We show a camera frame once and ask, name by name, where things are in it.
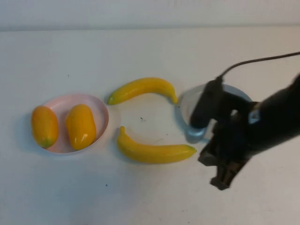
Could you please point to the grey-blue round plate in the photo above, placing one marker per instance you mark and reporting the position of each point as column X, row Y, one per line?
column 187, row 105

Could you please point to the pink round plate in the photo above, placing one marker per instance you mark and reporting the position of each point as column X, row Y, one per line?
column 61, row 110

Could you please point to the yellow plastic banana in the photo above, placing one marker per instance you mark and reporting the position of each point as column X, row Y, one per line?
column 152, row 153
column 145, row 85

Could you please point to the orange mango with green tip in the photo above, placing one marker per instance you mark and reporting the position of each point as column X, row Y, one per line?
column 44, row 126

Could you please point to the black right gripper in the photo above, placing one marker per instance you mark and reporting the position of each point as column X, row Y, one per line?
column 234, row 136

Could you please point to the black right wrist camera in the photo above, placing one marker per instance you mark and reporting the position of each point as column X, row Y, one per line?
column 206, row 105

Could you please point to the glossy yellow mango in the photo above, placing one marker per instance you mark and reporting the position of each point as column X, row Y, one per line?
column 80, row 126

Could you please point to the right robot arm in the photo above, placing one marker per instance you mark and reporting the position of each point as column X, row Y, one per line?
column 281, row 112

